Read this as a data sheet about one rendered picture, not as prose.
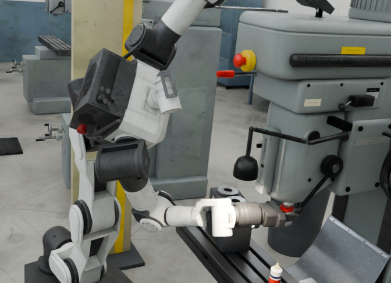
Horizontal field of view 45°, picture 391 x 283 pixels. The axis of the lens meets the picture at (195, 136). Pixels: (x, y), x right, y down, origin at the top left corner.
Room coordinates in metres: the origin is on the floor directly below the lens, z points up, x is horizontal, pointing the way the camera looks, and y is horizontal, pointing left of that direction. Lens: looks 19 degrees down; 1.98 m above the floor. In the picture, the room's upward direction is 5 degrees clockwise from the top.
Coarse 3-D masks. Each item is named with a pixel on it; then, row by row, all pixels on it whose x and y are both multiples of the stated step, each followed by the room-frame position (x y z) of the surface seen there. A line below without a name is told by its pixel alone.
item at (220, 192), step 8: (216, 192) 1.81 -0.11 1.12; (224, 192) 1.79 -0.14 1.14; (232, 192) 1.80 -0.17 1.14; (240, 192) 1.83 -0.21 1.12; (232, 200) 1.73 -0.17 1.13; (240, 200) 1.73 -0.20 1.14; (208, 224) 1.83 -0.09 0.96; (232, 232) 1.66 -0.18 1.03; (240, 232) 1.67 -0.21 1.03; (248, 232) 1.68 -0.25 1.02; (216, 240) 1.71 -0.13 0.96; (224, 240) 1.65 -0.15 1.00; (232, 240) 1.66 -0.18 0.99; (240, 240) 1.67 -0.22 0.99; (248, 240) 1.68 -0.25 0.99; (224, 248) 1.65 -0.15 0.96; (232, 248) 1.66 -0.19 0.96; (240, 248) 1.67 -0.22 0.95; (248, 248) 1.68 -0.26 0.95
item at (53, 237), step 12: (60, 228) 2.02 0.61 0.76; (48, 240) 1.96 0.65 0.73; (60, 240) 1.93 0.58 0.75; (48, 252) 1.92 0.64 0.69; (24, 264) 1.97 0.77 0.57; (36, 264) 1.98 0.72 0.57; (48, 264) 1.93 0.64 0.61; (108, 264) 2.04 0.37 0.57; (24, 276) 1.88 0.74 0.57; (36, 276) 1.89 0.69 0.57; (48, 276) 1.90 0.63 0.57; (108, 276) 1.94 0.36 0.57; (120, 276) 1.95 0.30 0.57
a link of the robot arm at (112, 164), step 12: (108, 156) 1.34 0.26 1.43; (120, 156) 1.34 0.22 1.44; (132, 156) 1.33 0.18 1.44; (108, 168) 1.32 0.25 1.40; (120, 168) 1.32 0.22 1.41; (132, 168) 1.32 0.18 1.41; (108, 180) 1.33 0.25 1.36; (120, 180) 1.35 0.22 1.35; (132, 180) 1.34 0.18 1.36; (144, 180) 1.38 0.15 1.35
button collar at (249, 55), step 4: (244, 52) 1.34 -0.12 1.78; (248, 52) 1.32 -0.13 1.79; (252, 52) 1.33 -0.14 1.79; (244, 56) 1.34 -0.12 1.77; (248, 56) 1.32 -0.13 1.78; (252, 56) 1.32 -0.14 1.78; (248, 60) 1.32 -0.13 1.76; (252, 60) 1.31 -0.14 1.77; (248, 64) 1.31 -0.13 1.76; (252, 64) 1.31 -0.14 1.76; (244, 68) 1.33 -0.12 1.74; (248, 68) 1.32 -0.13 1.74; (252, 68) 1.32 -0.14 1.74
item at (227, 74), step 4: (220, 72) 1.41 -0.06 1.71; (224, 72) 1.41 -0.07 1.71; (228, 72) 1.42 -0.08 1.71; (232, 72) 1.43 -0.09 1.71; (236, 72) 1.44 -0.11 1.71; (240, 72) 1.45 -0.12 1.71; (244, 72) 1.45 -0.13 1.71; (248, 72) 1.46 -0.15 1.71; (252, 72) 1.47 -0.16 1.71; (256, 72) 1.47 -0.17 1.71; (220, 76) 1.41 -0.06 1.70; (224, 76) 1.41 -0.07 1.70; (228, 76) 1.42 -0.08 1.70; (232, 76) 1.43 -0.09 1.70
